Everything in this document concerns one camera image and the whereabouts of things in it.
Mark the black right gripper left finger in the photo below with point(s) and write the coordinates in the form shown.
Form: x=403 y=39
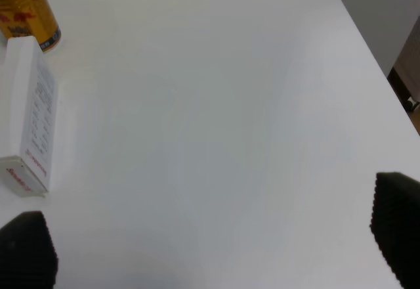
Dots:
x=28 y=256

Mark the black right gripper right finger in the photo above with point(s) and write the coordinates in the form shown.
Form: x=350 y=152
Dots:
x=395 y=225

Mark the gold energy drink can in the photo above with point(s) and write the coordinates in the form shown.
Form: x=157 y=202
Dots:
x=22 y=18

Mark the white long carton box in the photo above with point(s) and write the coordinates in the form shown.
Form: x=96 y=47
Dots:
x=28 y=110

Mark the wooden cabinet on wheels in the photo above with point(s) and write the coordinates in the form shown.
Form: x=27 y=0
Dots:
x=404 y=76

